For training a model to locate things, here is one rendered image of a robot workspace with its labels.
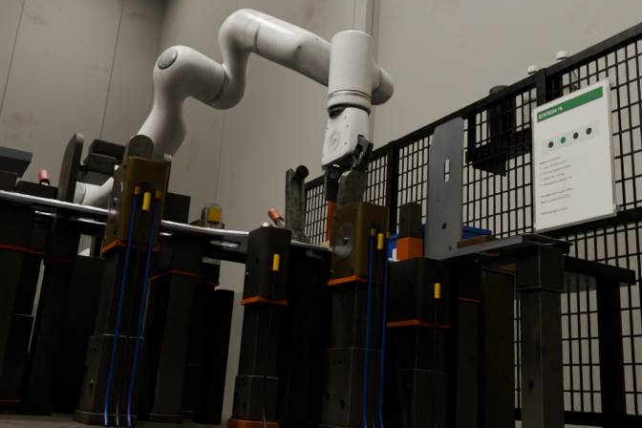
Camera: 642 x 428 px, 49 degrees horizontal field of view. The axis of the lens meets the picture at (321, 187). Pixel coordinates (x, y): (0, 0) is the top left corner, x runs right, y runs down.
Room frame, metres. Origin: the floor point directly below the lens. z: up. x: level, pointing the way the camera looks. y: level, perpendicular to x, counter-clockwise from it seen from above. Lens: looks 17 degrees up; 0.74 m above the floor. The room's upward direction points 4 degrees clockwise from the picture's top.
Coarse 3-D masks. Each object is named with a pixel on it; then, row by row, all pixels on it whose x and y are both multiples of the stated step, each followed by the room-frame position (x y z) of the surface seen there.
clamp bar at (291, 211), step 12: (300, 168) 1.42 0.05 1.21; (288, 180) 1.44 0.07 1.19; (300, 180) 1.45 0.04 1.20; (288, 192) 1.44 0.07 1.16; (300, 192) 1.45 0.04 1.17; (288, 204) 1.43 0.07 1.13; (300, 204) 1.44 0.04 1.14; (288, 216) 1.43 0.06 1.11; (300, 216) 1.44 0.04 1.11; (288, 228) 1.42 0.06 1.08; (300, 228) 1.44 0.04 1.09; (300, 240) 1.43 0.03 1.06
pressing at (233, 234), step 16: (0, 192) 0.96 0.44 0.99; (48, 208) 1.06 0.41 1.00; (64, 208) 1.05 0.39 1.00; (80, 208) 1.01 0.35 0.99; (96, 208) 1.02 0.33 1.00; (48, 224) 1.16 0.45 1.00; (96, 224) 1.13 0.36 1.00; (176, 224) 1.08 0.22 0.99; (160, 240) 1.20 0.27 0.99; (208, 240) 1.20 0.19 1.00; (224, 240) 1.19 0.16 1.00; (240, 240) 1.19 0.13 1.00; (208, 256) 1.31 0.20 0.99; (224, 256) 1.32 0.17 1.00; (240, 256) 1.34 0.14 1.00; (320, 256) 1.28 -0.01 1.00
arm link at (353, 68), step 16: (352, 32) 1.22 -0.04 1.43; (336, 48) 1.24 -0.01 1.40; (352, 48) 1.22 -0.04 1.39; (368, 48) 1.24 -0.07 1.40; (336, 64) 1.23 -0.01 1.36; (352, 64) 1.22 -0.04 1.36; (368, 64) 1.24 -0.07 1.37; (336, 80) 1.23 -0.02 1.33; (352, 80) 1.22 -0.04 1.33; (368, 80) 1.24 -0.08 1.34
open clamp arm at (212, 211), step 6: (210, 204) 1.36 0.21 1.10; (216, 204) 1.37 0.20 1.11; (204, 210) 1.35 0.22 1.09; (210, 210) 1.35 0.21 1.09; (216, 210) 1.36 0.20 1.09; (204, 216) 1.35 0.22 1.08; (210, 216) 1.35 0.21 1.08; (216, 216) 1.35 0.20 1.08; (204, 222) 1.35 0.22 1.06; (210, 222) 1.35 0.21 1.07; (216, 222) 1.35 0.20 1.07; (216, 228) 1.36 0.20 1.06; (204, 258) 1.34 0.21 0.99; (210, 258) 1.34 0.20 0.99; (204, 264) 1.34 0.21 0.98; (210, 264) 1.34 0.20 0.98; (216, 264) 1.35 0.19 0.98
